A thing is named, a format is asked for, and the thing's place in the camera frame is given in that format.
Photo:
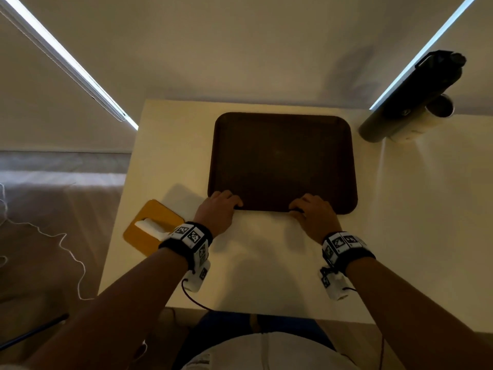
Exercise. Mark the person's right hand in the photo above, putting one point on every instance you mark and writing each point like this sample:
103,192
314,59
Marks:
317,221

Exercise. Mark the person's left hand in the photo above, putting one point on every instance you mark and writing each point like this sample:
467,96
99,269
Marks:
216,215

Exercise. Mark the person's right thumb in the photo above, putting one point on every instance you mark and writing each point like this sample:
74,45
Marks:
295,208

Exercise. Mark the person's left thumb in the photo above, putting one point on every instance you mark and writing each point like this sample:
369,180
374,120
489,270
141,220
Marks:
237,203

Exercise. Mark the dark brown plastic tray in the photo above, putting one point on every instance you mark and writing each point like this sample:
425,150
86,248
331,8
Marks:
281,161

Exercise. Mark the person's right forearm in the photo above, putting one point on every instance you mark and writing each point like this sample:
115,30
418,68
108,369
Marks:
416,315

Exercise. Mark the person's left forearm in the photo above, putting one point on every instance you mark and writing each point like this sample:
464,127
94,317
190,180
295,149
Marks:
111,308

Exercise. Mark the black marker wristband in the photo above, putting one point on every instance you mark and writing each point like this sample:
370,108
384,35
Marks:
344,246
188,238

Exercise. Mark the yellow tissue box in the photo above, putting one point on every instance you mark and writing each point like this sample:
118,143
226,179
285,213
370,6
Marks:
154,211

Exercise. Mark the white tissue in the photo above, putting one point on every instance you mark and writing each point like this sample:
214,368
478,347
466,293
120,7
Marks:
150,227

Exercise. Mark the blue trousers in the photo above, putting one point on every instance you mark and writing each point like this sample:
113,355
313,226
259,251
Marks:
227,327

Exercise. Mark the white shirt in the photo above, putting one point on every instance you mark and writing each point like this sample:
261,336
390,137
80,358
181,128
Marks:
269,354

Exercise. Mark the white paper roll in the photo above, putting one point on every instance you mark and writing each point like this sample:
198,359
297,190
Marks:
427,121

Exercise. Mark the black cylindrical device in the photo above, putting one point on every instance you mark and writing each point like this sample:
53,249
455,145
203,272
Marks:
416,96

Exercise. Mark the bright light strip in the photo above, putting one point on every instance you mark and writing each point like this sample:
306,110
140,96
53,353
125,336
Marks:
65,59
423,50

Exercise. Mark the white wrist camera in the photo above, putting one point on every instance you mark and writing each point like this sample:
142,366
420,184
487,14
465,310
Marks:
335,285
198,277

